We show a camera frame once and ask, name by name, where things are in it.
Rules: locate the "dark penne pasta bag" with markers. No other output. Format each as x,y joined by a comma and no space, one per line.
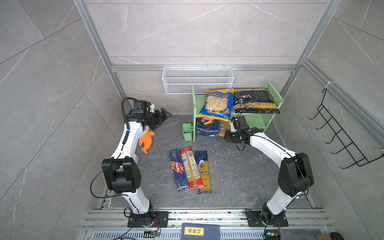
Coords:
254,101

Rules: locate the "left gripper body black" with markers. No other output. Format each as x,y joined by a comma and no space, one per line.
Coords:
152,119

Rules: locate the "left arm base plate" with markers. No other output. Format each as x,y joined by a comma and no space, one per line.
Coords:
150,219

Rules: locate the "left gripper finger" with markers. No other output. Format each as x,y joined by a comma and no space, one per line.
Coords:
159,120
165,113

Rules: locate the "small green cup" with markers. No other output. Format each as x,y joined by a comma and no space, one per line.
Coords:
187,132

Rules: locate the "aluminium rail frame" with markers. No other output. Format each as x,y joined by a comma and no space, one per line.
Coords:
235,224

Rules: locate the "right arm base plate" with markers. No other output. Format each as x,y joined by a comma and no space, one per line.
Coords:
265,219

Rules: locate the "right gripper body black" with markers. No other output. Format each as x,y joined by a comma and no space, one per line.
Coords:
233,136

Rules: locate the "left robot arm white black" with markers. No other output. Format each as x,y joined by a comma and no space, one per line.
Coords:
121,171

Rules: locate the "blue Barilla spaghetti box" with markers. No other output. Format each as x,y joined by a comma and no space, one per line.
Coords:
178,170

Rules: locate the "orange shark plush toy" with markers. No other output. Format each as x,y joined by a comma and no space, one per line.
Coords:
146,140

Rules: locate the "black wire hook rack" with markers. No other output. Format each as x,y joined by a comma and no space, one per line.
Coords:
339,133

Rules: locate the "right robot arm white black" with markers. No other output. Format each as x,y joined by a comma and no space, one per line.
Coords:
295,175

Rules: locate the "yellow spaghetti bag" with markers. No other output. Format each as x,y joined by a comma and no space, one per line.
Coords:
224,126

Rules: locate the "blue orecchiette pasta bag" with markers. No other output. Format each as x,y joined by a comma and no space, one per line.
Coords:
218,104

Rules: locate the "dark blue spaghetti bag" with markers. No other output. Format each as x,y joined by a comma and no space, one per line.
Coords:
203,166

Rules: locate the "white wire mesh basket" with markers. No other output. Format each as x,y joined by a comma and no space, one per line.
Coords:
187,80

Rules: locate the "dark blue book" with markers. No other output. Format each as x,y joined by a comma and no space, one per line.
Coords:
200,232

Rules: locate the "blue Barilla rigatoni box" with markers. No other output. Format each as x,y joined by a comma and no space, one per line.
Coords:
207,127

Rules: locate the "red pasta packet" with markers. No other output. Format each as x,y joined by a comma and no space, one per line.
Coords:
191,169

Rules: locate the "small grey alarm clock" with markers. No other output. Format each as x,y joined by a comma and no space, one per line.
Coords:
136,158

